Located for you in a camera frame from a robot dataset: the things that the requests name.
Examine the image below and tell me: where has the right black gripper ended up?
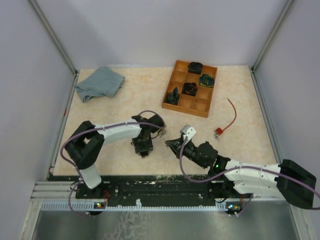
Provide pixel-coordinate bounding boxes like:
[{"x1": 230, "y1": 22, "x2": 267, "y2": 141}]
[{"x1": 166, "y1": 136, "x2": 208, "y2": 169}]

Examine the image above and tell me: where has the black cable lock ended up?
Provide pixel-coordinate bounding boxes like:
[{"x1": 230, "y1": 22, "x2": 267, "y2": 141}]
[{"x1": 140, "y1": 150, "x2": 150, "y2": 158}]

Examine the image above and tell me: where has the red cable lock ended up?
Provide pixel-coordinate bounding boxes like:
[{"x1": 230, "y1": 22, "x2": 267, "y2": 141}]
[{"x1": 214, "y1": 98, "x2": 238, "y2": 138}]

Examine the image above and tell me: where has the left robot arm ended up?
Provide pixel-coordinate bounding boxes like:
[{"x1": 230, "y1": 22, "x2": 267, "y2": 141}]
[{"x1": 60, "y1": 114, "x2": 166, "y2": 199}]

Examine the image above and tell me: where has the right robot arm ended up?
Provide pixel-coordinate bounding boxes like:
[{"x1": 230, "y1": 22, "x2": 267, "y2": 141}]
[{"x1": 165, "y1": 136, "x2": 320, "y2": 210}]

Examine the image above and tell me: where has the blue folded cloth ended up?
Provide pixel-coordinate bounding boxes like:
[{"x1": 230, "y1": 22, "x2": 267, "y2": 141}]
[{"x1": 74, "y1": 66, "x2": 125, "y2": 103}]

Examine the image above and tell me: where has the dark crumpled strap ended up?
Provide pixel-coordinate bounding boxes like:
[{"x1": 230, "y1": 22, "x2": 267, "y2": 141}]
[{"x1": 164, "y1": 86, "x2": 181, "y2": 105}]

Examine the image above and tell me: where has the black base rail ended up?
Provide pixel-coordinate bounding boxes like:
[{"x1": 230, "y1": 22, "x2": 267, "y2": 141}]
[{"x1": 74, "y1": 173, "x2": 238, "y2": 201}]

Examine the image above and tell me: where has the black red coiled strap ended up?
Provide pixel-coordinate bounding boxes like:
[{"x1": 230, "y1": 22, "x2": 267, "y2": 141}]
[{"x1": 182, "y1": 82, "x2": 199, "y2": 96}]

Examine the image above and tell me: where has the green yellow coiled strap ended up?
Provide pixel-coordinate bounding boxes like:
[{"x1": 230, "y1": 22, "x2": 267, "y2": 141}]
[{"x1": 199, "y1": 73, "x2": 216, "y2": 88}]

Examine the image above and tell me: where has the white toothed cable duct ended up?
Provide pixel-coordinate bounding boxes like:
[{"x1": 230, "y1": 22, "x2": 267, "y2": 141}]
[{"x1": 40, "y1": 198, "x2": 240, "y2": 212}]

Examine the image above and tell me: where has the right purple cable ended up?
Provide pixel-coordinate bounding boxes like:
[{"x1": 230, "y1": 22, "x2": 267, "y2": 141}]
[{"x1": 179, "y1": 139, "x2": 320, "y2": 217}]

